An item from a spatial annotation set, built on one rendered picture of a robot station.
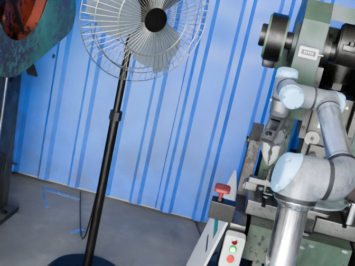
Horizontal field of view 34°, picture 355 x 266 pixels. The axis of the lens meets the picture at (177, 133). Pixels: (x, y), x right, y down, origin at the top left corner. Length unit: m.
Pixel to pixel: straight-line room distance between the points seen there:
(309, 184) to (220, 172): 2.04
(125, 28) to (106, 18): 0.09
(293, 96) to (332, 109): 0.13
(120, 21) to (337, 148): 1.01
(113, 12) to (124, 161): 1.55
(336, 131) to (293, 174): 0.28
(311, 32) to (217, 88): 1.40
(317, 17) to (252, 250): 0.91
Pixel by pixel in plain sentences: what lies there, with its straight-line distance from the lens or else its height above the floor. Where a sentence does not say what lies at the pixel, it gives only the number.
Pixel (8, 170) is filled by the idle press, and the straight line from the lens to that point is 3.33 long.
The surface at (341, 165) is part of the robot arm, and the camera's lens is 1.66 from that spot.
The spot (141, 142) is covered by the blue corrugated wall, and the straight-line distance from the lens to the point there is 3.62.
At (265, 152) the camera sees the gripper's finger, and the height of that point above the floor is 0.94.
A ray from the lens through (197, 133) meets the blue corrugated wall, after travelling 3.56.
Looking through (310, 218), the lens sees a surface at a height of 0.71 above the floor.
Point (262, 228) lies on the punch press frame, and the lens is 2.25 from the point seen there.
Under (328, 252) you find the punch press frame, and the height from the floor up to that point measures 0.62.
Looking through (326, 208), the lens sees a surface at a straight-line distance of 2.23.
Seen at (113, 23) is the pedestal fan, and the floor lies 1.25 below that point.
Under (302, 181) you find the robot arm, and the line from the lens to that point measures 1.61.
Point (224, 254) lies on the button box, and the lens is 2.18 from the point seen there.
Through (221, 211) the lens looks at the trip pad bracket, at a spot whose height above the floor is 0.67.
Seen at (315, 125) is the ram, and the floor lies 1.05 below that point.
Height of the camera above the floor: 1.50
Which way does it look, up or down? 16 degrees down
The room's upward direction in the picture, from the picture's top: 13 degrees clockwise
